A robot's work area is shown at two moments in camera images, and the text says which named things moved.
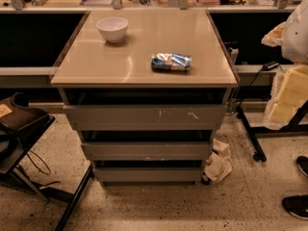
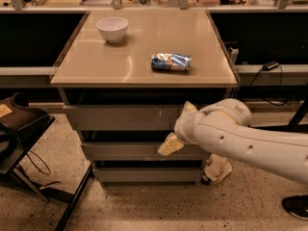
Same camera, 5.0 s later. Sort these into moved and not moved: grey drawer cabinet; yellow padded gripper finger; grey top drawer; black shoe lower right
Moved: yellow padded gripper finger
Not moved: grey top drawer; black shoe lower right; grey drawer cabinet
